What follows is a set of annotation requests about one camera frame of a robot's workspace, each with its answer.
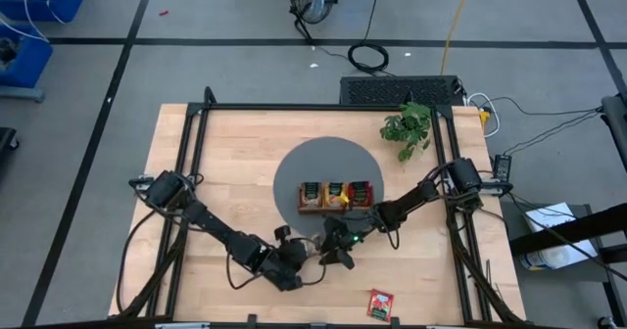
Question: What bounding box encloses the black aluminium table frame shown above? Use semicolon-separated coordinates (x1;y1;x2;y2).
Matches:
108;86;528;326

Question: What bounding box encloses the black power cord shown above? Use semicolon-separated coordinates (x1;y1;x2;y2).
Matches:
346;0;392;74

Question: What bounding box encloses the white paper bag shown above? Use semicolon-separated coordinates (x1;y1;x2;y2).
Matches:
518;201;600;272

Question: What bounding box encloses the black power adapter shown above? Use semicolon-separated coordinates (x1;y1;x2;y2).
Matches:
493;153;513;181

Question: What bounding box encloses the wooden tea organizer box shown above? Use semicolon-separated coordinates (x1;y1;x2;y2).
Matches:
297;180;376;215

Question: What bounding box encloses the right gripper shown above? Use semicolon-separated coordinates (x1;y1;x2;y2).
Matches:
317;214;376;270

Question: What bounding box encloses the white cable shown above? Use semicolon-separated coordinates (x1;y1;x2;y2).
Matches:
465;91;502;139

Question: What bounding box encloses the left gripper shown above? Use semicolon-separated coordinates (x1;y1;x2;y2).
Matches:
272;224;318;271

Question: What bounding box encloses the green potted plant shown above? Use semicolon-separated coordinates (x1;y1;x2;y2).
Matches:
379;101;433;163

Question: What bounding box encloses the black cart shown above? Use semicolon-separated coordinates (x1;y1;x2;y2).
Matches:
0;126;21;169

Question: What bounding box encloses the yellow power cord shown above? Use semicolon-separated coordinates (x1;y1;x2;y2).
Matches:
439;0;476;76

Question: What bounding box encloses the thin black cable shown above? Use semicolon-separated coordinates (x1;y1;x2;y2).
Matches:
504;111;603;157
489;96;603;118

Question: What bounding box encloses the black metal stand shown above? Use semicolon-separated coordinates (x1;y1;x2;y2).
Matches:
507;204;627;329

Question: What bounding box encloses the grey metal bar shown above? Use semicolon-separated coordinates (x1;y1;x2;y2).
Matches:
600;93;627;171

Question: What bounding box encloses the yellow mango tea sachet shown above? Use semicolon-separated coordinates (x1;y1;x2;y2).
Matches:
323;181;349;208

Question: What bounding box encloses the black perforated computer case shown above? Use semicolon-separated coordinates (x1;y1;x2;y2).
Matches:
339;74;465;108

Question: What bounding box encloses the grey round woven placemat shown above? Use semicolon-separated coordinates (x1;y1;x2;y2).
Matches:
272;136;386;236

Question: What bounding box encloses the red strawberry tea sachet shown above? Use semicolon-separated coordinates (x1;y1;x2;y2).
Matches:
348;180;374;208
366;289;395;323

